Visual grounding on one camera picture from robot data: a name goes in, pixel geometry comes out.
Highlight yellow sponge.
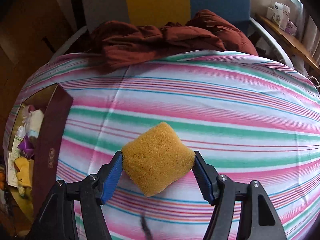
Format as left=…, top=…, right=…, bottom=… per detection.
left=121, top=122, right=195, bottom=197
left=14, top=156, right=34, bottom=187

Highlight white boxes on table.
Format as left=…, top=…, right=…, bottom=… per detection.
left=266, top=2, right=297, bottom=36

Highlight gold lined maroon box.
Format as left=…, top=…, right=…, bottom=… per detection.
left=6, top=83, right=73, bottom=221

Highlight green label cracker packet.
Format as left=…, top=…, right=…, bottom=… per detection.
left=7, top=135, right=22, bottom=187

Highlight striped bed sheet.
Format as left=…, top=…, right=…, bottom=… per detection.
left=3, top=50, right=319, bottom=239

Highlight rust red blanket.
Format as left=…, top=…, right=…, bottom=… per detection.
left=89, top=9, right=258, bottom=69

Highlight wooden side table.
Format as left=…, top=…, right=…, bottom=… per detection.
left=256, top=14, right=319, bottom=74

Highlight grey yellow blue headboard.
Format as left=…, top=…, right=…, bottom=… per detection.
left=82, top=0, right=251, bottom=33

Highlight beige sock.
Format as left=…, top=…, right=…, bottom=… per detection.
left=25, top=109, right=44, bottom=139

